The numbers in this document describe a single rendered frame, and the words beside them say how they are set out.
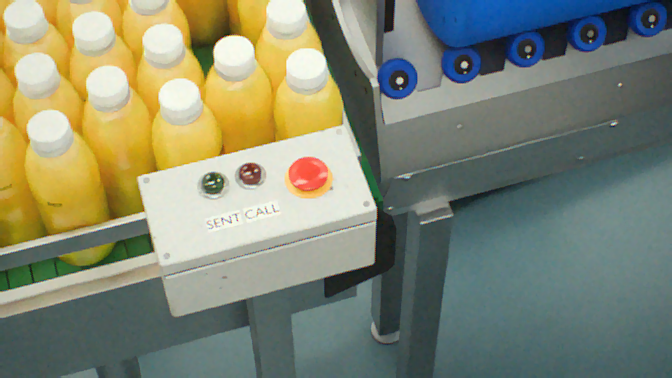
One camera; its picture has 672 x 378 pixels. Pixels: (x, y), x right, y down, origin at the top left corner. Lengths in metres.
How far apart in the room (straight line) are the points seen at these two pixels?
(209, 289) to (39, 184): 0.20
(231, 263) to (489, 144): 0.46
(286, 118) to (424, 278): 0.62
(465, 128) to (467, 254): 0.94
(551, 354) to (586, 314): 0.11
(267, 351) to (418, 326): 0.60
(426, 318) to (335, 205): 0.81
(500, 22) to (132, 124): 0.39
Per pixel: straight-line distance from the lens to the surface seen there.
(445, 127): 1.47
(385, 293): 2.14
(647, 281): 2.43
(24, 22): 1.31
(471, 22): 1.31
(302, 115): 1.25
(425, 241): 1.74
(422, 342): 2.01
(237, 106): 1.27
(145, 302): 1.39
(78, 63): 1.31
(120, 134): 1.26
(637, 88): 1.55
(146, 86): 1.29
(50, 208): 1.28
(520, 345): 2.32
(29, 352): 1.44
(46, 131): 1.22
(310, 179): 1.15
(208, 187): 1.15
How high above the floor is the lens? 2.06
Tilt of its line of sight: 56 degrees down
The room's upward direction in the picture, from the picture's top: 1 degrees counter-clockwise
